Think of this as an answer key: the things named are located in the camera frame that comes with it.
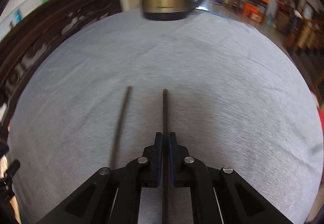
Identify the dark brown chopstick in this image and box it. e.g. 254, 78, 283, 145
162, 88, 169, 224
109, 86, 132, 170

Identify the grey round tablecloth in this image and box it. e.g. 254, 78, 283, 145
8, 10, 323, 223

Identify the dark carved wooden sideboard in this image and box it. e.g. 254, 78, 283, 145
1, 0, 121, 143

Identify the blue thermos bottle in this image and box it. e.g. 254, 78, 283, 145
13, 9, 22, 24

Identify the dark wooden side table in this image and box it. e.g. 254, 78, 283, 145
229, 0, 270, 16

